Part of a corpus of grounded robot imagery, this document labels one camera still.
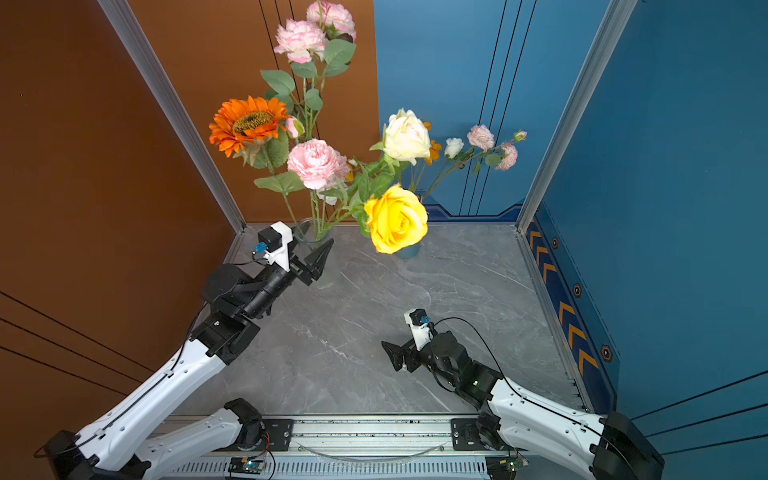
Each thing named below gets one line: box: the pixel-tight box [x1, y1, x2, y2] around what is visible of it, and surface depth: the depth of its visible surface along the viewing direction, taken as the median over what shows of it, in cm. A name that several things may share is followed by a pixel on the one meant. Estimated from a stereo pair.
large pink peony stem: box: [260, 0, 356, 141], surface depth 43 cm
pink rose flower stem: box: [420, 124, 528, 202], surface depth 82 cm
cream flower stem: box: [336, 108, 432, 223], surface depth 40 cm
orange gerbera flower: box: [208, 95, 290, 158], surface depth 39 cm
